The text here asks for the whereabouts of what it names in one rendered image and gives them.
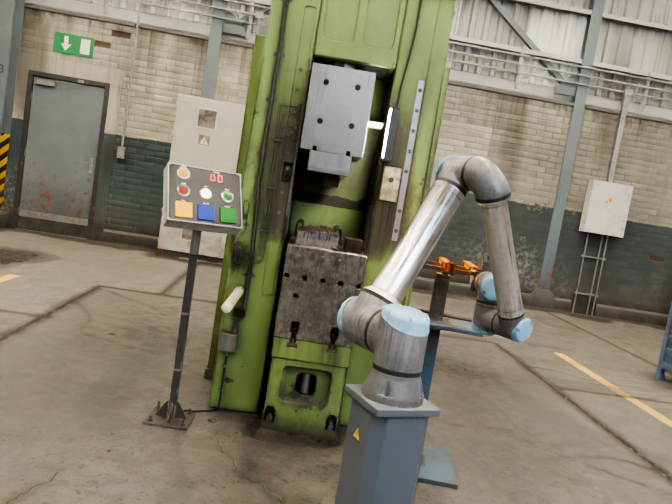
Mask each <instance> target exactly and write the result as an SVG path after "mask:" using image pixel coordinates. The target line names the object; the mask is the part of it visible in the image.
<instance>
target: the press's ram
mask: <svg viewBox="0 0 672 504"><path fill-rule="evenodd" d="M375 78H376V73H372V72H367V71H361V70H355V69H349V68H343V67H337V66H332V65H326V64H320V63H314V62H313V65H312V71H311V78H310V84H309V91H308V97H307V104H306V110H305V117H304V123H303V130H302V136H301V142H300V149H301V152H302V153H304V154H310V150H314V151H320V152H327V153H333V154H339V155H345V156H351V157H352V159H351V161H353V162H357V161H359V160H360V159H362V157H363V151H364V145H365V139H366V133H367V128H373V129H379V130H381V129H382V125H383V123H378V122H373V121H369V115H370V109H371V103H372V96H373V90H374V84H375Z"/></svg>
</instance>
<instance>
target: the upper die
mask: <svg viewBox="0 0 672 504"><path fill-rule="evenodd" d="M351 159H352V157H351V156H345V155H339V154H333V153H327V152H320V151H314V150H310V154H309V160H308V167H307V170H308V172H310V173H316V174H322V175H324V174H325V173H326V174H332V175H338V176H340V177H341V178H346V177H349V172H350V166H351Z"/></svg>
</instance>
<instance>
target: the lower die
mask: <svg viewBox="0 0 672 504"><path fill-rule="evenodd" d="M326 227H327V234H325V233H320V225H318V226H313V225H308V226H303V228H302V226H301V225H300V226H299V228H298V231H297V237H296V243H295V244H300V245H307V246H313V245H312V244H313V243H314V246H313V247H319V248H326V249H331V247H334V248H337V246H338V239H339V233H338V231H336V232H335V230H334V229H333V228H328V226H326Z"/></svg>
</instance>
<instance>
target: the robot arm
mask: <svg viewBox="0 0 672 504"><path fill-rule="evenodd" d="M434 177H435V182H434V185H433V187H432V188H431V190H430V192H429V193H428V195H427V196H426V198H425V200H424V201H423V203H422V205H421V206H420V208H419V209H418V211H417V213H416V214H415V216H414V218H413V219H412V221H411V222H410V224H409V226H408V227H407V229H406V231H405V232H404V234H403V236H402V237H401V239H400V240H399V242H398V244H397V245H396V247H395V249H394V250H393V252H392V253H391V255H390V257H389V258H388V260H387V262H386V263H385V265H384V266H383V268H382V270H381V271H380V273H379V275H378V276H377V278H376V279H375V281H374V283H373V284H372V285H371V286H367V287H364V288H363V289H362V291H361V292H360V294H359V296H354V297H350V298H348V299H347V300H346V301H344V303H343V304H342V305H341V308H340V309H339V311H338V315H337V324H338V328H339V331H340V332H341V334H342V335H343V336H344V337H345V338H346V339H348V340H349V341H350V342H352V343H354V344H356V345H358V346H360V347H362V348H364V349H366V350H368V351H370V352H372V353H374V360H373V366H372V369H371V371H370V373H369V374H368V376H367V378H366V380H365V381H364V383H363V386H362V394H363V395H364V396H365V397H366V398H368V399H370V400H372V401H374V402H377V403H379V404H383V405H386V406H391V407H397V408H417V407H420V406H422V405H423V400H424V393H423V387H422V382H421V374H422V368H423V362H424V357H425V351H426V346H427V340H428V334H429V331H430V330H429V325H430V319H429V317H428V315H427V314H425V313H424V312H422V311H420V310H418V309H415V308H412V307H408V306H402V305H401V301H402V300H403V298H404V296H405V295H406V293H407V291H408V290H409V288H410V286H411V285H412V283H413V281H414V280H415V278H416V276H417V275H418V273H419V271H420V270H421V268H422V266H423V265H424V263H425V261H426V260H427V258H428V256H429V255H430V253H431V251H432V250H433V248H434V246H435V245H436V243H437V241H438V240H439V238H440V236H441V235H442V233H443V231H444V230H445V228H446V226H447V225H448V223H449V221H450V220H451V218H452V216H453V215H454V213H455V211H456V210H457V208H458V206H459V205H460V203H461V201H462V200H464V198H465V196H466V195H467V193H468V191H472V192H473V194H474V196H475V201H476V203H478V204H479V205H481V209H482V215H483V221H484V227H485V233H486V239H487V245H488V251H489V253H484V254H483V256H482V264H481V272H480V271H476V270H470V271H469V274H470V275H471V276H470V284H471V288H470V290H471V291H472V292H477V298H476V304H475V309H474V315H473V319H472V329H473V330H474V331H475V332H477V333H480V334H483V335H487V336H494V335H499V336H502V337H504V338H507V339H510V340H512V341H516V342H524V341H526V340H527V339H528V338H529V336H530V334H531V332H532V327H533V326H532V322H531V320H529V319H528V318H525V313H524V309H523V304H522V297H521V291H520V284H519V277H518V270H517V264H516V257H515V250H514V243H513V237H512V230H511V223H510V217H509V210H508V203H507V201H508V200H509V198H510V197H511V191H510V186H509V183H508V181H507V179H506V177H505V176H504V174H503V173H502V172H501V170H500V169H499V168H498V167H497V166H496V165H495V164H494V163H492V162H491V161H490V160H488V159H486V158H483V157H471V156H461V155H453V156H447V157H445V158H443V159H442V160H441V161H440V162H439V163H438V164H437V166H436V169H435V175H434ZM472 281H473V285H472ZM474 289H475V291H474Z"/></svg>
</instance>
